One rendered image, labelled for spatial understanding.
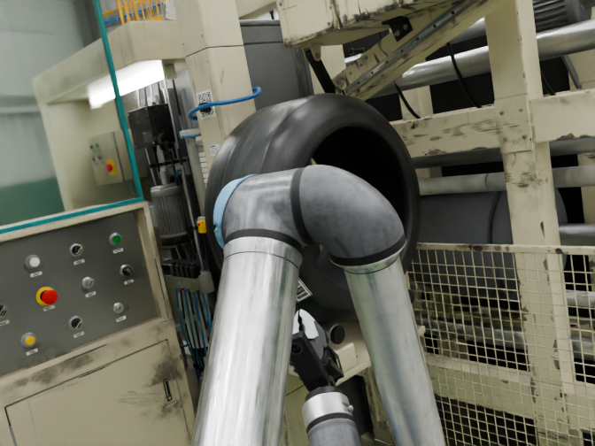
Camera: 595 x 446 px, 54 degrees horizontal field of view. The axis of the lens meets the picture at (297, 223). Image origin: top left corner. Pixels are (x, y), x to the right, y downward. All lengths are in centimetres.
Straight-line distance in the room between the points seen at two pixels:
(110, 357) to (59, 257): 32
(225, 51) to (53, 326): 90
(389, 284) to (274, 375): 22
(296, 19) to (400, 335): 111
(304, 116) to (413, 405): 70
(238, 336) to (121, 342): 106
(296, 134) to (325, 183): 52
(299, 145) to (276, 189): 49
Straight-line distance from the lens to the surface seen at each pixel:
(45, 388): 174
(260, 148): 132
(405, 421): 100
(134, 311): 185
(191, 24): 173
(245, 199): 84
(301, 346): 110
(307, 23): 174
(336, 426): 108
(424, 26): 165
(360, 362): 149
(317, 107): 139
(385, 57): 173
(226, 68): 169
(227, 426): 73
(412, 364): 94
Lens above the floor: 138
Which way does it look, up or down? 9 degrees down
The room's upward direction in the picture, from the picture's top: 11 degrees counter-clockwise
